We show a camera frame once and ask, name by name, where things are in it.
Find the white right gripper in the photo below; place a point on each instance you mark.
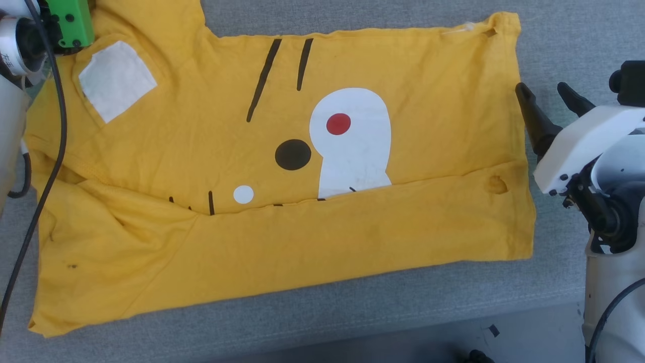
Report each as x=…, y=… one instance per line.
x=579, y=151

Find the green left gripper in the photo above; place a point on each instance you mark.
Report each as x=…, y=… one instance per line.
x=75, y=22

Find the yellow cartoon face t-shirt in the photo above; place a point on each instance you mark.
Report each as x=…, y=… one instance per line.
x=302, y=242

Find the grey fabric sofa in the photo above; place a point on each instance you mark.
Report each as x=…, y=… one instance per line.
x=554, y=40

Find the small black floor scrap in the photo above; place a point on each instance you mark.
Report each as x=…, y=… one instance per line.
x=494, y=330

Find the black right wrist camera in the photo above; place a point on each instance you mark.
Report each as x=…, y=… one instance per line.
x=630, y=83

